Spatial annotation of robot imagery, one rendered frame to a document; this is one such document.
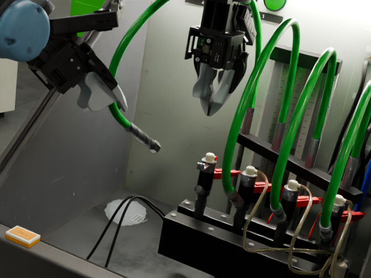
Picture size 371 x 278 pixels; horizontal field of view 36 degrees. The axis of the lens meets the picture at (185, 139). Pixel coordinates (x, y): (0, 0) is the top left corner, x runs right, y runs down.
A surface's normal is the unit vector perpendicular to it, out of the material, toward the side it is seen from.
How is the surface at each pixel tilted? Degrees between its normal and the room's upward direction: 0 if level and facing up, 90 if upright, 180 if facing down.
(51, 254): 0
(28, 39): 90
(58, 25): 78
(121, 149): 90
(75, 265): 0
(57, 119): 90
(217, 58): 90
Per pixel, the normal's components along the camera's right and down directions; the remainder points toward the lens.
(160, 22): -0.42, 0.25
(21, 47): 0.85, 0.30
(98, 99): 0.48, 0.14
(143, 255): 0.17, -0.92
